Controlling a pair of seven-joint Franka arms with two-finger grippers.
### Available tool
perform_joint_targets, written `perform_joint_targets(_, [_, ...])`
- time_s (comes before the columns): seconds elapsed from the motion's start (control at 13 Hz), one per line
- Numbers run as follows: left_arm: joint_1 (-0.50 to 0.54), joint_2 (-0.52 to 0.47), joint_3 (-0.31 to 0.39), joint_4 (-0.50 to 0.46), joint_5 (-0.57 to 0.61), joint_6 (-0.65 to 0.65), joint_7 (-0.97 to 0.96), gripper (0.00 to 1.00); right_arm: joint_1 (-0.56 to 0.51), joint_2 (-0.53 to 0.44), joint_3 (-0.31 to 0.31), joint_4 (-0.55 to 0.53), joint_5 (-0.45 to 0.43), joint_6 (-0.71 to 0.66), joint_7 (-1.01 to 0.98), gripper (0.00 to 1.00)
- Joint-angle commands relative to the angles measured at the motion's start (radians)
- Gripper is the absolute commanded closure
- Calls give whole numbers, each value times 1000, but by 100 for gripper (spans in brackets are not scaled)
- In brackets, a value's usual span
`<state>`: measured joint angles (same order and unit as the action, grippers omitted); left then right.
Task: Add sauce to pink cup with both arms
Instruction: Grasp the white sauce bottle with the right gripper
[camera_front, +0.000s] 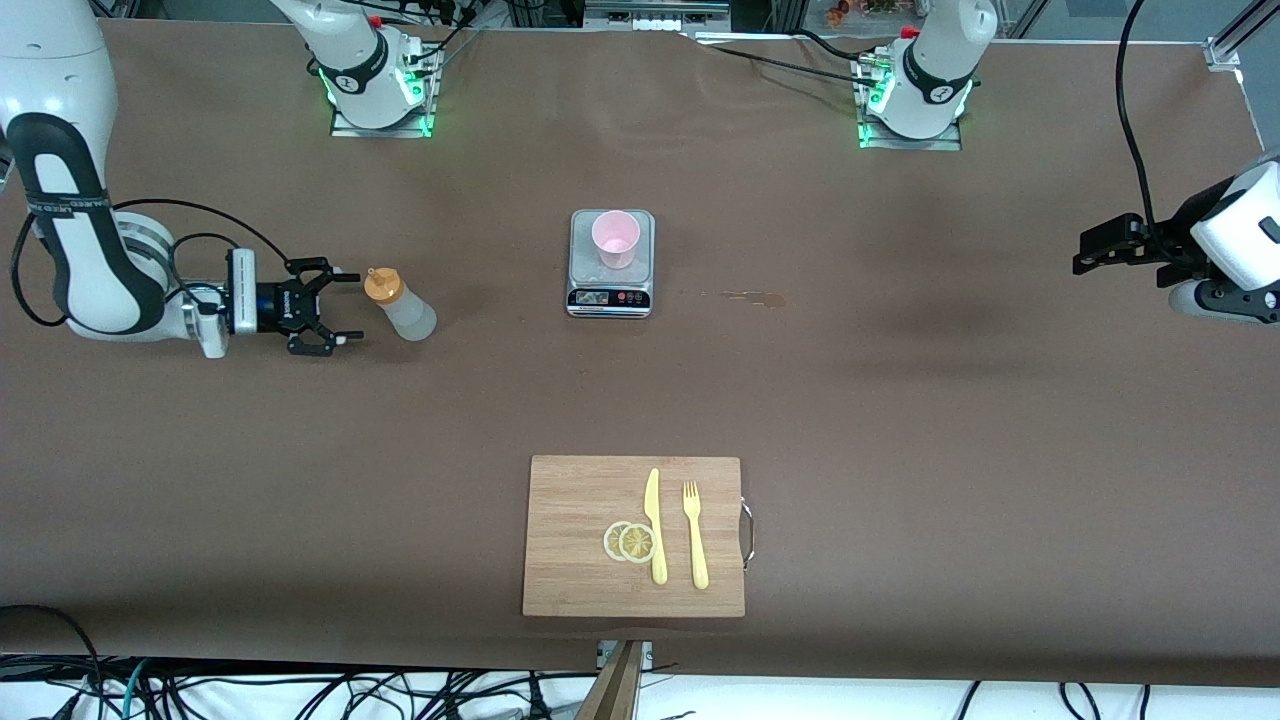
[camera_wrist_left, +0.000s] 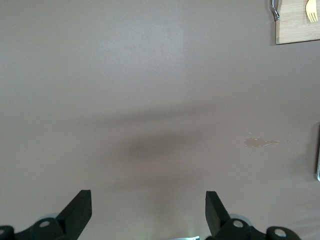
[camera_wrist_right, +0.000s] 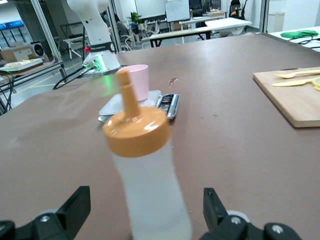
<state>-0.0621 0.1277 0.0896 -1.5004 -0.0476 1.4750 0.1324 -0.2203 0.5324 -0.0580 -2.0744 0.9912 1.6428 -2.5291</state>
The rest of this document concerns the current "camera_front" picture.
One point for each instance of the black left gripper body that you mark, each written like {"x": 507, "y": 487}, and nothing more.
{"x": 1172, "y": 243}

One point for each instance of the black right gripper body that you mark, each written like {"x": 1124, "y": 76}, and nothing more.
{"x": 272, "y": 305}

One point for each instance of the orange-capped squeeze bottle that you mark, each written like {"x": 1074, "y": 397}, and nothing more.
{"x": 405, "y": 312}

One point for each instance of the pink plastic cup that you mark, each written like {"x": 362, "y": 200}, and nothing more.
{"x": 615, "y": 235}

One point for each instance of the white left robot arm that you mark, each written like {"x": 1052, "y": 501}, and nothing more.
{"x": 940, "y": 60}

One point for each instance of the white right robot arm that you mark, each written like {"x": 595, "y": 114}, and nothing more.
{"x": 50, "y": 60}

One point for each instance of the brown table cover sheet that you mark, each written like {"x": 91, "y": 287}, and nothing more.
{"x": 300, "y": 500}

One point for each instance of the silver digital kitchen scale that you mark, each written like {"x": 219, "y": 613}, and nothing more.
{"x": 610, "y": 297}

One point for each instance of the wooden cutting board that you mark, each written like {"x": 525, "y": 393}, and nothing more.
{"x": 580, "y": 500}

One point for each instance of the lemon slice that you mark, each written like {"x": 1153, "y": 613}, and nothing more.
{"x": 637, "y": 543}
{"x": 610, "y": 541}

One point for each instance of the yellow plastic knife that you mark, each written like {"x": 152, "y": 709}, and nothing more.
{"x": 655, "y": 530}

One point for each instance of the white power strip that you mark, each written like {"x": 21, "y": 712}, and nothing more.
{"x": 655, "y": 18}

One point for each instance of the yellow plastic fork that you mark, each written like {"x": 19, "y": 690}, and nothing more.
{"x": 696, "y": 540}

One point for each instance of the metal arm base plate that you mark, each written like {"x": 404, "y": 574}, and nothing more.
{"x": 420, "y": 110}
{"x": 955, "y": 140}

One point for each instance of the aluminium frame profile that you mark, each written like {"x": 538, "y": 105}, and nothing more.
{"x": 1235, "y": 40}

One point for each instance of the small metal bracket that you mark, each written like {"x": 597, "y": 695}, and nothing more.
{"x": 646, "y": 652}

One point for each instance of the wooden post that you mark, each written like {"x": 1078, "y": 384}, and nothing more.
{"x": 612, "y": 690}

